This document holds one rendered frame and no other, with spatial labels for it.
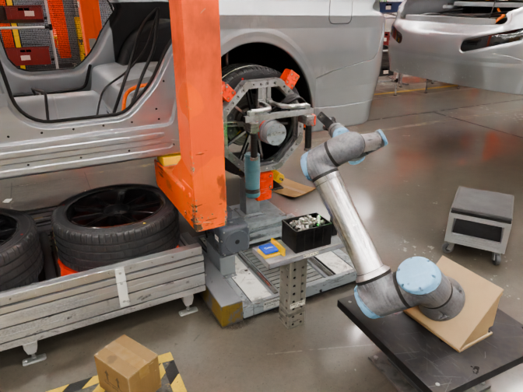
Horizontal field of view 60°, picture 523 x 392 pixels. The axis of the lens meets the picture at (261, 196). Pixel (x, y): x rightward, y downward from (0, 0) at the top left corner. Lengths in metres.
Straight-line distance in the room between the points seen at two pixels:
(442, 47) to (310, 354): 3.26
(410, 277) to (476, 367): 0.40
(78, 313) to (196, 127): 1.02
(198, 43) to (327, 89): 1.21
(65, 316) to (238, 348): 0.81
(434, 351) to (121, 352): 1.27
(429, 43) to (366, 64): 1.75
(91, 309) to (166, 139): 0.95
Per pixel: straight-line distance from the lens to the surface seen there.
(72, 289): 2.26
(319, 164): 1.87
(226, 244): 2.47
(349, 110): 3.09
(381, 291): 1.87
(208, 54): 1.97
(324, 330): 2.42
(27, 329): 2.35
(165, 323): 2.49
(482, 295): 2.01
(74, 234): 2.37
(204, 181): 2.09
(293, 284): 2.24
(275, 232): 2.98
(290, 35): 2.75
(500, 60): 4.52
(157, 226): 2.36
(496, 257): 3.19
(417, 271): 1.82
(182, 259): 2.34
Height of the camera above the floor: 1.56
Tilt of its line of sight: 24 degrees down
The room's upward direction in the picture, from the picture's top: straight up
